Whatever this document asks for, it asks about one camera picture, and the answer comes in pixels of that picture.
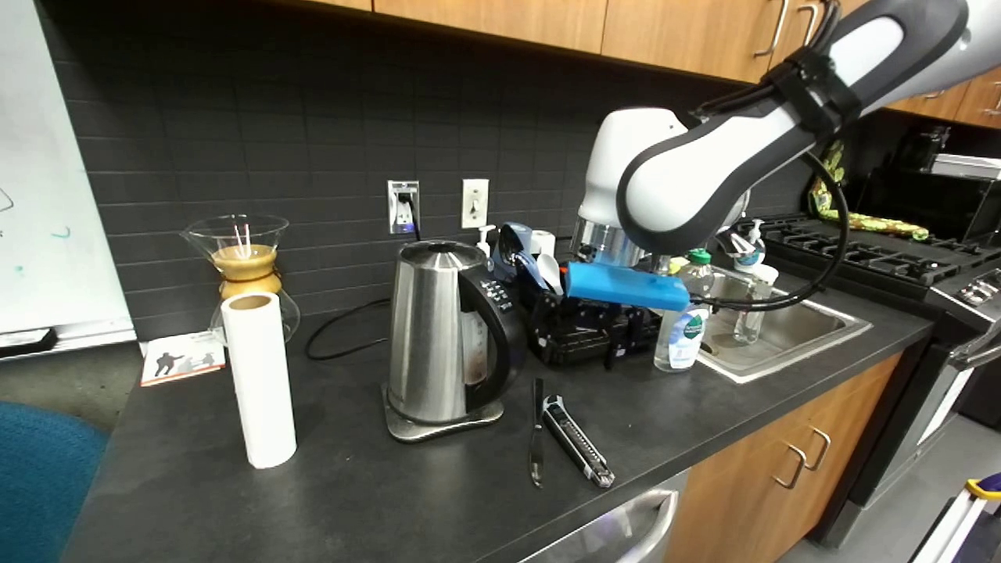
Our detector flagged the white whiteboard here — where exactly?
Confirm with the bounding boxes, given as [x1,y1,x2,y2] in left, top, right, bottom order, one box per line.
[0,0,136,351]

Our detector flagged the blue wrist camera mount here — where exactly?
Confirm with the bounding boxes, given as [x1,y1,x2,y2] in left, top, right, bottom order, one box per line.
[567,262,692,311]

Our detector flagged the white wall outlet with plug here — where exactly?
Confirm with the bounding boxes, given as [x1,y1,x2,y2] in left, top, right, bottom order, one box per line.
[385,180,418,235]

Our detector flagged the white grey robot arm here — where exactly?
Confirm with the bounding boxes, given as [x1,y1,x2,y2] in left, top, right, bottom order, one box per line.
[579,0,1001,267]

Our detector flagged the clear dish soap bottle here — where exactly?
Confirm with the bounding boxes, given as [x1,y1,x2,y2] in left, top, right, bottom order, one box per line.
[655,246,712,373]

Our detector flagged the glass pour over coffee maker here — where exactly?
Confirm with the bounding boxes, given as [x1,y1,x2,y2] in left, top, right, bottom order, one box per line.
[180,212,300,337]

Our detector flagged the wooden cabinets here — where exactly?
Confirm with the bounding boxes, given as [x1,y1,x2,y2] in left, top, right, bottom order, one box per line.
[663,357,901,563]
[261,0,1001,135]

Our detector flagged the chrome kitchen faucet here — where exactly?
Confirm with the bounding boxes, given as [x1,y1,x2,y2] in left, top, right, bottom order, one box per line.
[722,219,766,272]

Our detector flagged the yellow green oven mitt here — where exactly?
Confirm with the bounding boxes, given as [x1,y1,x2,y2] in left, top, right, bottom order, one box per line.
[807,141,933,241]

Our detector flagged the black gas stove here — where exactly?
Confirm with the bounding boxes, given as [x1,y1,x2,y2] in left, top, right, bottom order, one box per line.
[763,216,1001,335]

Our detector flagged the small printed card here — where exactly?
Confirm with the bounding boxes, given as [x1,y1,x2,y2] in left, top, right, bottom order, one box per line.
[141,331,226,389]

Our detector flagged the stainless steel dishwasher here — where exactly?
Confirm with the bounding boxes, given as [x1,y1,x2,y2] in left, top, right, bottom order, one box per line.
[518,474,687,563]

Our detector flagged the black wire dish rack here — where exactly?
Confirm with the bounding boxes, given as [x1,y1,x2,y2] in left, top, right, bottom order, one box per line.
[498,232,670,369]

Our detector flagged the stainless steel sink basin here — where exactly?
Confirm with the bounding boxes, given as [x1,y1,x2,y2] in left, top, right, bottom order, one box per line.
[699,302,870,386]

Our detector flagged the upper wooden cabinets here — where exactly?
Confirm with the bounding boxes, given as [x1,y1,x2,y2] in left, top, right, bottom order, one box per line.
[261,0,1001,135]

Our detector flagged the blue white cloth in rack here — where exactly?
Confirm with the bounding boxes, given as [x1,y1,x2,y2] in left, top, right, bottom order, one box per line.
[490,221,564,296]

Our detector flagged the blue chair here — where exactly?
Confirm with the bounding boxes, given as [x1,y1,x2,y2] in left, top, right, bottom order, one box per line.
[0,404,106,563]

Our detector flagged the black kettle power cord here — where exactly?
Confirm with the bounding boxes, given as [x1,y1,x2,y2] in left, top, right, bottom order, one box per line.
[300,294,395,367]

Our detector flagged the white paper towel roll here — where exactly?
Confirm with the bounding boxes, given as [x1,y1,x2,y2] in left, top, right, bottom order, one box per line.
[223,291,298,470]

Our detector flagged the stainless steel electric kettle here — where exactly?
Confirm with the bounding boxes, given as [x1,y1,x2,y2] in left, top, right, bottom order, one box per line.
[381,241,525,440]

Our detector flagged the lower wooden cabinets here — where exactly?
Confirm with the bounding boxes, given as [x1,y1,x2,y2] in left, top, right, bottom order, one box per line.
[663,357,901,563]

